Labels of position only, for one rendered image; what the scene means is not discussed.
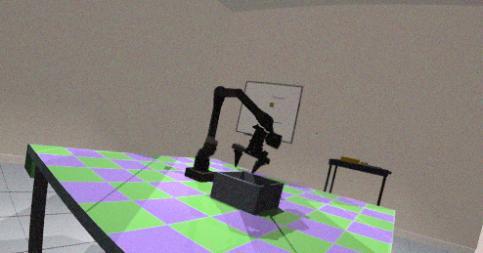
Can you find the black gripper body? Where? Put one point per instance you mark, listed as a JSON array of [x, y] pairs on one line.
[[253, 141]]

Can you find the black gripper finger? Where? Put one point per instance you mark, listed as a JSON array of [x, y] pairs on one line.
[[238, 156], [257, 165]]

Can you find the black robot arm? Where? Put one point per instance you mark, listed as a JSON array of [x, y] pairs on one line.
[[273, 140]]

